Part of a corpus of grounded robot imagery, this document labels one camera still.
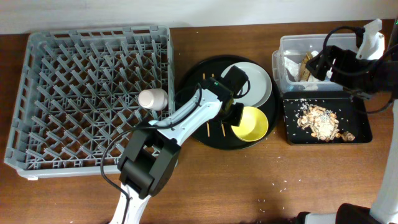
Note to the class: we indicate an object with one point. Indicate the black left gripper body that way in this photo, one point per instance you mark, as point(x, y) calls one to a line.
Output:
point(234, 114)

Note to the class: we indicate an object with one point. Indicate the black rectangular tray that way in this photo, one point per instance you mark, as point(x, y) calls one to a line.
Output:
point(347, 112)

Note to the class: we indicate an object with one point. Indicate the food scraps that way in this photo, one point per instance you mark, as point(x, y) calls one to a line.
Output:
point(321, 123)

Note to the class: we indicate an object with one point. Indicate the wooden chopstick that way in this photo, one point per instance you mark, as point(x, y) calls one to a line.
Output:
point(207, 123)
point(222, 125)

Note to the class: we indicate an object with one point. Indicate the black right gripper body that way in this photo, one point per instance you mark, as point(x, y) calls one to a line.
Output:
point(364, 74)

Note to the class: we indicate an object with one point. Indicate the pink plastic cup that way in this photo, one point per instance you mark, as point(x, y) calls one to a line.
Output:
point(153, 99)

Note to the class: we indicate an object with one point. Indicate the round black tray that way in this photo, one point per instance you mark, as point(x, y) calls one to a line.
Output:
point(216, 65)

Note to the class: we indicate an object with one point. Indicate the grey dishwasher rack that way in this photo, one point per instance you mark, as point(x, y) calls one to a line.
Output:
point(78, 96)

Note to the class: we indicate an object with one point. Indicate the clear plastic bin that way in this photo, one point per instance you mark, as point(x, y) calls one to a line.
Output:
point(292, 46)

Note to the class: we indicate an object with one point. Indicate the white round plate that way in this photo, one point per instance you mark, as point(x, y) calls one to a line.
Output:
point(261, 85)

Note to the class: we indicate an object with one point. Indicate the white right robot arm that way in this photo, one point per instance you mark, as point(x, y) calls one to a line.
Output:
point(384, 207)

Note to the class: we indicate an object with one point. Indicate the left wooden chopstick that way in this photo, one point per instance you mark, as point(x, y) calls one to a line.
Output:
point(207, 123)

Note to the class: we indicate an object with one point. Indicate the white paper napkin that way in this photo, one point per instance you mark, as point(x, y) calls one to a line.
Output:
point(293, 68)

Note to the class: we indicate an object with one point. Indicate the yellow bowl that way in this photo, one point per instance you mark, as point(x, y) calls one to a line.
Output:
point(253, 125)

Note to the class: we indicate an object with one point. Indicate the right wooden chopstick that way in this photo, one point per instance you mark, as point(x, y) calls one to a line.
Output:
point(222, 125)

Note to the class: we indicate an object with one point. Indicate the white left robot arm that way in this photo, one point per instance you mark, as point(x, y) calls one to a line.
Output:
point(150, 157)

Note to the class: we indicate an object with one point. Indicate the brown wrapper waste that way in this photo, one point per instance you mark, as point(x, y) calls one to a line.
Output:
point(304, 73)

